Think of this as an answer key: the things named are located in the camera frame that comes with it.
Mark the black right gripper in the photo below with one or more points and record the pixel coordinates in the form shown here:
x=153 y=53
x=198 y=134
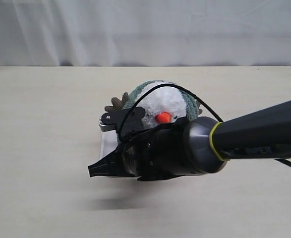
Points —
x=170 y=151

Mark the white rectangular tray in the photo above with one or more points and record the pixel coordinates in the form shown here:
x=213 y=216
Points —
x=108 y=153

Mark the white plush snowman toy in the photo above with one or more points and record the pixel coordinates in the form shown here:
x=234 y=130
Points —
x=160 y=109

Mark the green knitted scarf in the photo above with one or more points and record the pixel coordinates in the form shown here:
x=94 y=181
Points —
x=160 y=99

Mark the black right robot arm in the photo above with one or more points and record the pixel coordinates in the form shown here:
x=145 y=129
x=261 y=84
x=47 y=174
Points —
x=265 y=134

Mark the white backdrop curtain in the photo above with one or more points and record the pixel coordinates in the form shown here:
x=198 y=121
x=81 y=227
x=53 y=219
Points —
x=145 y=32

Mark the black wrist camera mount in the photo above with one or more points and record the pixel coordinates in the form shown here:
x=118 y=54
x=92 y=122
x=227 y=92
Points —
x=114 y=121

